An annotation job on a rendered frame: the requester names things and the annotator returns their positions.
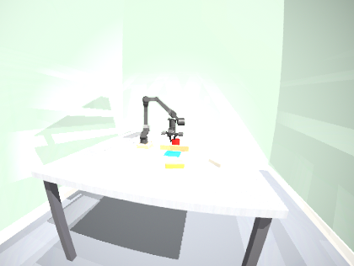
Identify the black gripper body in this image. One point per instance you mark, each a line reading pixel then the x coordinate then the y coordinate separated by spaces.
pixel 172 127

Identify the yellow flat bar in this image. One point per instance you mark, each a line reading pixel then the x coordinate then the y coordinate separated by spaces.
pixel 174 164

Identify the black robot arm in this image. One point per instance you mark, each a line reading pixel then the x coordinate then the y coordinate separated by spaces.
pixel 172 122

